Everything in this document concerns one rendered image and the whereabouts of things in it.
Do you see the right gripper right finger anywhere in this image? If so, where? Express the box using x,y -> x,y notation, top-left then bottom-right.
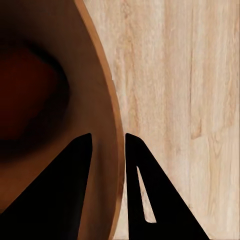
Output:
124,133 -> 210,240

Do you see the trash can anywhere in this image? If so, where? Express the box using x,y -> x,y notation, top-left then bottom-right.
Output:
0,0 -> 125,240

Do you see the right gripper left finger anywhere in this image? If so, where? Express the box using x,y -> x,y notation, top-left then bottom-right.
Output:
0,133 -> 93,240

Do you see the can of soda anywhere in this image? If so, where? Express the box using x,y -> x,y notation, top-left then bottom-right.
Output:
0,42 -> 62,142

